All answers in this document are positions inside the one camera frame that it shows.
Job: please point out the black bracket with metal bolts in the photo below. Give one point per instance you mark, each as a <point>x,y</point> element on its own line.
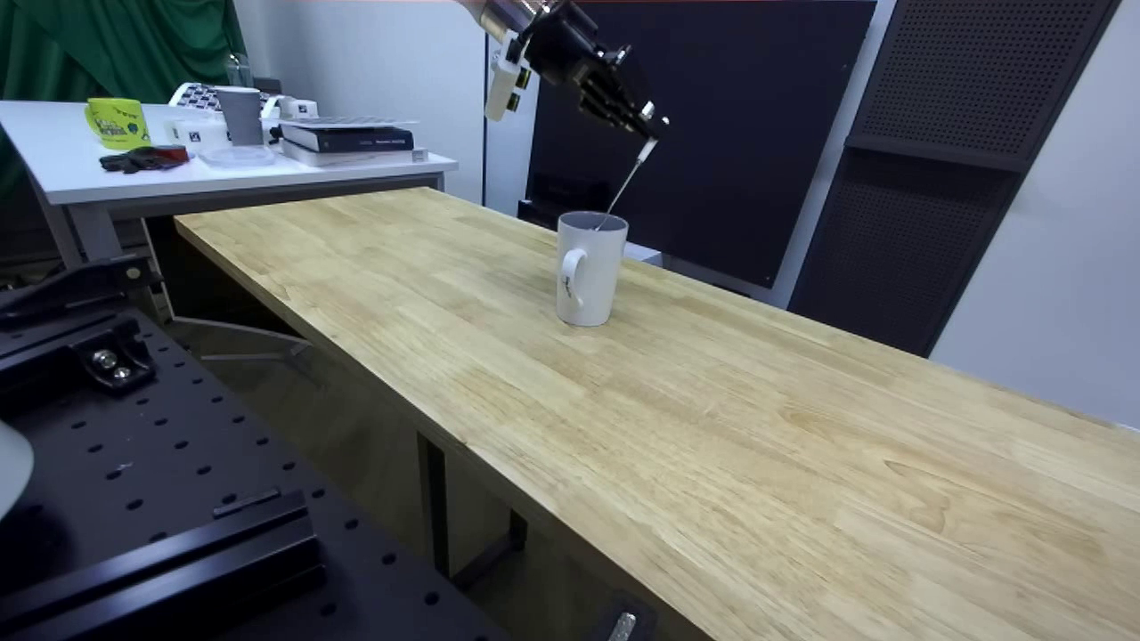
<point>117,363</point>

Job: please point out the white side table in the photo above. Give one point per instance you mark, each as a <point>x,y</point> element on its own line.
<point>72,166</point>

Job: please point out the white round disc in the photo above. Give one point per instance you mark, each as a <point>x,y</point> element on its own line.
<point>14,469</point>

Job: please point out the black perforated breadboard platform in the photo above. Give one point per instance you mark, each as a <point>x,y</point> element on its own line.
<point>179,476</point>

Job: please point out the yellow green bag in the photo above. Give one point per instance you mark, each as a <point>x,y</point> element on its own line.
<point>117,123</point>

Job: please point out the black aluminium rail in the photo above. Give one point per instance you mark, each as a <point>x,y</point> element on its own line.
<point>155,570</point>

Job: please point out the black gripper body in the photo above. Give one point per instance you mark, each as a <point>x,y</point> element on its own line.
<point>564,49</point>

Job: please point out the small black red item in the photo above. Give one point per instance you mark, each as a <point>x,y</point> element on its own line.
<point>144,159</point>

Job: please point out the black equipment base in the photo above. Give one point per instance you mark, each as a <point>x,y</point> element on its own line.
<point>72,290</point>

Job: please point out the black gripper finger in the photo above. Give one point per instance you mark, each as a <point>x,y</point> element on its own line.
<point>637,97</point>
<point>619,120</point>

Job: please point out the white ceramic mug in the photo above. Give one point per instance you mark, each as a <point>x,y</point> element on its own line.
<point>590,267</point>

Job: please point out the green curtain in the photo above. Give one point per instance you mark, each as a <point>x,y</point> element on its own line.
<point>108,49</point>

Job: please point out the grey cup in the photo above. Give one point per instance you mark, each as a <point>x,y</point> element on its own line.
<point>241,115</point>

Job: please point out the silver aluminium post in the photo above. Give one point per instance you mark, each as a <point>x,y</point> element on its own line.
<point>832,156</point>

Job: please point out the stack of dark books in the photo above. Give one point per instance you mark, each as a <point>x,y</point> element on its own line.
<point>344,141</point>

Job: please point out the dark perforated wall panel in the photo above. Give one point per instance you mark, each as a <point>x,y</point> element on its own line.
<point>949,166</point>

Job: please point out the small metal knob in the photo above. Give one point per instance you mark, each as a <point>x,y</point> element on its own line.
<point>621,627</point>

